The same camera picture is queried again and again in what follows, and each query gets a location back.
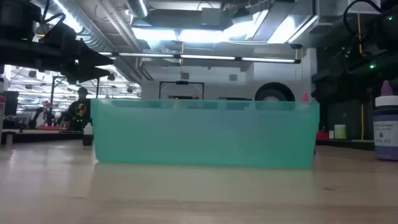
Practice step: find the red-capped white bottle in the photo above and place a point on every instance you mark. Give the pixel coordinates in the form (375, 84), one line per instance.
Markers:
(2, 115)

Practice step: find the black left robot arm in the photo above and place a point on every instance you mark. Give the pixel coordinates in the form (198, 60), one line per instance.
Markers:
(15, 53)

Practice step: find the violet food coloring bottle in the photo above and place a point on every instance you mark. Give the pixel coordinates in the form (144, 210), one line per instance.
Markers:
(385, 133)

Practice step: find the black round arch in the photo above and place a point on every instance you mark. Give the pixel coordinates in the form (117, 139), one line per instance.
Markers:
(275, 88)

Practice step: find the black ceiling spotlight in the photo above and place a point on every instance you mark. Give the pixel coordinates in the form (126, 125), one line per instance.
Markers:
(32, 74)
(111, 77)
(129, 90)

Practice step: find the black monitor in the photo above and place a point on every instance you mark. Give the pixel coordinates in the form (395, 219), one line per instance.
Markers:
(12, 102)

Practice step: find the black background table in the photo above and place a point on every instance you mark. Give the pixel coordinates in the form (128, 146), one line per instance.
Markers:
(40, 137)

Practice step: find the pink flat object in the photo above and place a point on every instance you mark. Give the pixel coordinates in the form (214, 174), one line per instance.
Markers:
(46, 127)

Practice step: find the pale green cup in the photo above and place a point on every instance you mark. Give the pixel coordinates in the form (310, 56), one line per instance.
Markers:
(340, 132)

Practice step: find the tall black gantry frame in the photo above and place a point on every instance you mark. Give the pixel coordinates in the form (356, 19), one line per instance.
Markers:
(52, 93)

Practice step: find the low black rectangular frame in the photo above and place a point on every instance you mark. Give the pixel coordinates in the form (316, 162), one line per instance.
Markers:
(182, 82)

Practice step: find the red box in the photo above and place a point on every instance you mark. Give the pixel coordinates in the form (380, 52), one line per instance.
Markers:
(322, 136)

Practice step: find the dark background bench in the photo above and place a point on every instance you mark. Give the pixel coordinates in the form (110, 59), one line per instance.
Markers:
(348, 144)

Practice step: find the grey square wall panel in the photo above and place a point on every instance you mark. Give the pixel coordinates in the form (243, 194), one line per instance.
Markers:
(185, 76)
(233, 77)

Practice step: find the small grey cup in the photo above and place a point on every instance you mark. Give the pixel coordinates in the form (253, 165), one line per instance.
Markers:
(9, 139)

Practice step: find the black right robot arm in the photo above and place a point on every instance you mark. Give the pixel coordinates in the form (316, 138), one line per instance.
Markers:
(388, 37)

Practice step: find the small white cup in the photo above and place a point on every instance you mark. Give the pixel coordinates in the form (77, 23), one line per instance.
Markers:
(331, 135)

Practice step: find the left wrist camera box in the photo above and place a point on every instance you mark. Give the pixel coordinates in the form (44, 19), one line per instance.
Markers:
(60, 32)

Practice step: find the background black robot arm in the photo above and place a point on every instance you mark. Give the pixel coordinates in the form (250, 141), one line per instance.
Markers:
(32, 121)

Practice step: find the teal translucent plastic bin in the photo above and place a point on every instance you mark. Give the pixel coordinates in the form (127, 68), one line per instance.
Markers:
(205, 137)

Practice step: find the grey ceiling duct box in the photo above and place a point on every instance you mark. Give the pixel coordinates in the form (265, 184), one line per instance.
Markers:
(211, 17)

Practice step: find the person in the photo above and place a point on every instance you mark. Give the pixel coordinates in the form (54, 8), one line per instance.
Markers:
(79, 109)

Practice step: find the long LED light bar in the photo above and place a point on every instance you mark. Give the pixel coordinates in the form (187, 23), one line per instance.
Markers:
(205, 57)

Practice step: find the silver round air duct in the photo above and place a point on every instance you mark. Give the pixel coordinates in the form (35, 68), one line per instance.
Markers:
(136, 7)

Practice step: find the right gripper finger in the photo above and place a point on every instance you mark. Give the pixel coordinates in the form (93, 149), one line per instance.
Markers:
(332, 92)
(332, 75)

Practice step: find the black ceiling camera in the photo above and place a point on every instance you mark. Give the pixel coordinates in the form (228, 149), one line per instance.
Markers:
(295, 46)

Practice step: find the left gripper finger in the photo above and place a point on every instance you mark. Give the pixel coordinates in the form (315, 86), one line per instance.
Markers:
(90, 74)
(91, 57)

